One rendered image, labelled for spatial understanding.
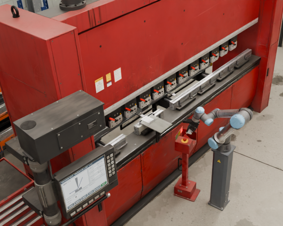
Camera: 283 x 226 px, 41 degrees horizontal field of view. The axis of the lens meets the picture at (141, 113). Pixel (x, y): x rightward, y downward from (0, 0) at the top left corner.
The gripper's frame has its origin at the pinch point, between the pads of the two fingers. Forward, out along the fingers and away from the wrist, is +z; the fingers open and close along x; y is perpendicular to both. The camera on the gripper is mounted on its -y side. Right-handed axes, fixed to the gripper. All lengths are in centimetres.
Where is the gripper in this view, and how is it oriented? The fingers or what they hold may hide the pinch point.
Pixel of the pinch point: (186, 132)
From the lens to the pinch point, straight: 384.2
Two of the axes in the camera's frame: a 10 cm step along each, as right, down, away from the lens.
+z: -2.6, 6.9, 6.7
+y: 8.5, 5.0, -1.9
